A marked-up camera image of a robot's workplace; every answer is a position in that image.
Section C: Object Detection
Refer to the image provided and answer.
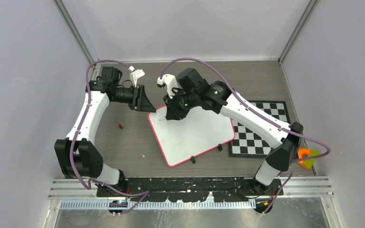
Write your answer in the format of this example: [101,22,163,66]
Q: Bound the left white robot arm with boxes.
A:
[54,66,155,197]

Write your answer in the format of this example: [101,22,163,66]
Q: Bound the black white checkerboard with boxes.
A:
[228,100,291,158]

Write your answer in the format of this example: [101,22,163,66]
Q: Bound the purple cable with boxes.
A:
[160,57,332,216]
[68,59,153,216]

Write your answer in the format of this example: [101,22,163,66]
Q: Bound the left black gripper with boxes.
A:
[112,84,156,113]

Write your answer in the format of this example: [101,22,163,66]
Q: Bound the green plastic toy brick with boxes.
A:
[305,149,320,168]

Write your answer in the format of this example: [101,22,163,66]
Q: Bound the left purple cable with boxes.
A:
[68,59,153,216]

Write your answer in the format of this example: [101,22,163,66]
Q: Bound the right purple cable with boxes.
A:
[160,57,332,216]

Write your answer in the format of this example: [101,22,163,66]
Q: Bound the pink framed whiteboard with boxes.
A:
[148,105,235,167]

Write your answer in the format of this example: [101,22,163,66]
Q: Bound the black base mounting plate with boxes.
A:
[113,177,283,203]

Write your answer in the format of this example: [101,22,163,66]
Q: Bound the orange plastic toy block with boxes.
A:
[297,148,311,170]

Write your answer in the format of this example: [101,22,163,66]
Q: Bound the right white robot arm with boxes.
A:
[157,68,303,195]

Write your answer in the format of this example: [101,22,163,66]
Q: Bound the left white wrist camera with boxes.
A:
[128,66,145,87]

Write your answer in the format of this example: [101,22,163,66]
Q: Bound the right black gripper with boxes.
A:
[163,87,199,120]

